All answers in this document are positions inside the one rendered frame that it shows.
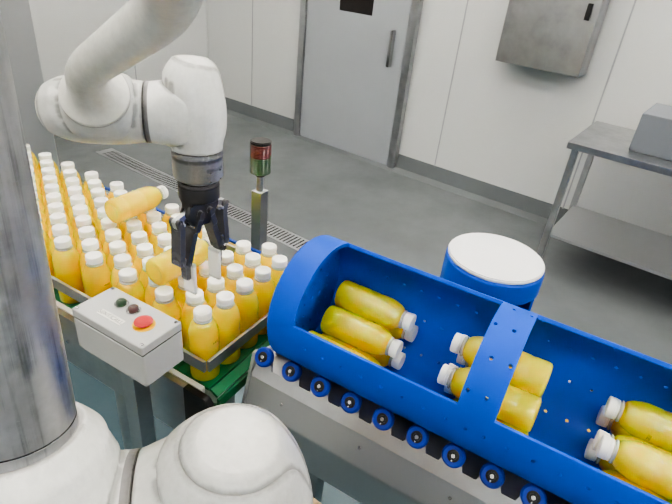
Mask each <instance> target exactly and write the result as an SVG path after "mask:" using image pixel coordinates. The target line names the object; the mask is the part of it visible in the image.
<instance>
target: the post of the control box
mask: <svg viewBox="0 0 672 504"><path fill-rule="evenodd" d="M121 378H122V384H123V390H124V397H125V403H126V409H127V416H128V422H129V428H130V434H131V441H132V447H133V449H136V448H143V447H145V446H148V445H150V444H152V443H154V442H156V434H155V426H154V418H153V410H152V402H151V394H150V385H149V386H147V387H145V386H144V385H142V384H140V383H139V382H137V381H136V380H134V379H132V378H131V377H129V376H127V375H126V374H124V373H123V372H121Z"/></svg>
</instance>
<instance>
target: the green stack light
mask: <svg viewBox="0 0 672 504"><path fill-rule="evenodd" d="M250 173H251V174H253V175H257V176H266V175H269V174H270V173H271V158H270V159H267V160H256V159H253V158H251V157H250Z"/></svg>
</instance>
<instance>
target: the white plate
mask: <svg viewBox="0 0 672 504"><path fill-rule="evenodd" d="M448 253H449V256H450V257H451V259H452V260H453V261H454V263H455V264H456V265H458V266H459V267H460V268H461V269H463V270H464V271H466V272H468V273H469V274H471V275H473V276H476V277H478V278H481V279H483V280H486V281H490V282H494V283H499V284H506V285H523V284H529V283H532V282H535V281H537V280H539V279H540V278H541V277H542V276H543V274H544V271H545V265H544V262H543V260H542V259H541V257H540V256H539V255H538V254H537V253H536V252H535V251H533V250H532V249H531V248H529V247H528V246H526V245H524V244H522V243H520V242H518V241H516V240H513V239H510V238H507V237H504V236H500V235H495V234H489V233H468V234H463V235H460V236H458V237H456V238H454V239H453V240H452V241H451V242H450V243H449V246H448Z"/></svg>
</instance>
